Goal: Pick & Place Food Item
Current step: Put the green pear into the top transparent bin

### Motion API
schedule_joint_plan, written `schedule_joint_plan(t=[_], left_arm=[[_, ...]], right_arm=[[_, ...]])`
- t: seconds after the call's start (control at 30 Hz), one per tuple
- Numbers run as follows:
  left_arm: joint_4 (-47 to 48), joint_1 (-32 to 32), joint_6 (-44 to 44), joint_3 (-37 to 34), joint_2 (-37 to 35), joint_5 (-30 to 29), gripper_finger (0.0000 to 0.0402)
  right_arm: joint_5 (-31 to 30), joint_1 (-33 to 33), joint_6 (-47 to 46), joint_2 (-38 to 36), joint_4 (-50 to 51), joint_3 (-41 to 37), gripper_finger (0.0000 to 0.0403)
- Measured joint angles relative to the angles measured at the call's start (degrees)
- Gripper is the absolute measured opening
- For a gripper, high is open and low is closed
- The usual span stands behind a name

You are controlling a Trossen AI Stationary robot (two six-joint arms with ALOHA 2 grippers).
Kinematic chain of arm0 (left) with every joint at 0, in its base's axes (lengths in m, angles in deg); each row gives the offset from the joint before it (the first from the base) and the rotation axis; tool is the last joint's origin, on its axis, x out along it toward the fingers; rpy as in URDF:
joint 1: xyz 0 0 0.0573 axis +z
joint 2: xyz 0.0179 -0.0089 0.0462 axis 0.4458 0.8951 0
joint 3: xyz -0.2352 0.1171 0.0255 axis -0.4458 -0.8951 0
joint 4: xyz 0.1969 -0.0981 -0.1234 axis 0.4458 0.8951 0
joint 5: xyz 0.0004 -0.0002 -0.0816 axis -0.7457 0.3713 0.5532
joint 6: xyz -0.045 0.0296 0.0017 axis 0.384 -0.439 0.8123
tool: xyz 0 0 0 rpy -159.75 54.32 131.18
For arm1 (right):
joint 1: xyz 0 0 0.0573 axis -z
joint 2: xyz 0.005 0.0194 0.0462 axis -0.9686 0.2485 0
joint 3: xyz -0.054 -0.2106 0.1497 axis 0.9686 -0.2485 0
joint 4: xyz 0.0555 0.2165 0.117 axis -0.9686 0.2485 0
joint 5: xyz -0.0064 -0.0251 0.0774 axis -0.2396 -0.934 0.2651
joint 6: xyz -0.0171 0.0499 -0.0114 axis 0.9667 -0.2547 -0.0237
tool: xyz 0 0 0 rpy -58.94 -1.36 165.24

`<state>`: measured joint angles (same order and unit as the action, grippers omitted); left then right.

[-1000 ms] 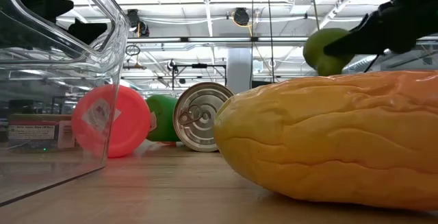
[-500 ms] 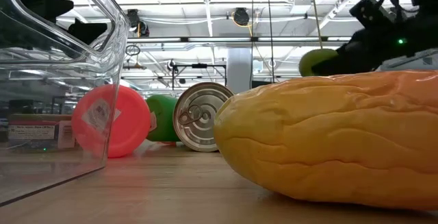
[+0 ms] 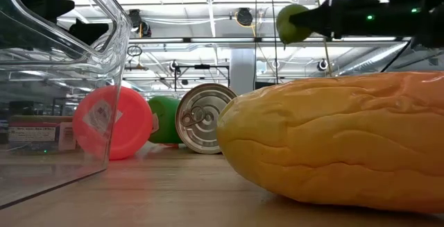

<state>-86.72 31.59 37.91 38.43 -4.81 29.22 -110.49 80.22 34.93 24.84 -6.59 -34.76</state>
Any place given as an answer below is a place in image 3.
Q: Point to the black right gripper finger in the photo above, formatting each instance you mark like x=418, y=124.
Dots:
x=319, y=20

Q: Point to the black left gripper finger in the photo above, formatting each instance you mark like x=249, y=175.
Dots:
x=88, y=32
x=45, y=6

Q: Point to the green pear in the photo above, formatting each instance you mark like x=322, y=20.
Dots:
x=286, y=29

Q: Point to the orange plastic bottle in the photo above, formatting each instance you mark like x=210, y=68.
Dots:
x=133, y=126

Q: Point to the green plastic bottle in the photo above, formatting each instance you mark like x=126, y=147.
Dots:
x=166, y=119

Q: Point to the yellow orange mango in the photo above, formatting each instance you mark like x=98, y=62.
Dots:
x=329, y=143

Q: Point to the metal tin can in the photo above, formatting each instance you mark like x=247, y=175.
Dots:
x=204, y=133

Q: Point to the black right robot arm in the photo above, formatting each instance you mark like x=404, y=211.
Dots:
x=433, y=29

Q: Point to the wide clear plastic bin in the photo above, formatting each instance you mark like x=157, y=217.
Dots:
x=118, y=64

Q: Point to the labelled cardboard box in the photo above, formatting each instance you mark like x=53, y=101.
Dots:
x=34, y=133

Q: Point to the black gantry frame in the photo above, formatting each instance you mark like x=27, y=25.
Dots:
x=202, y=66

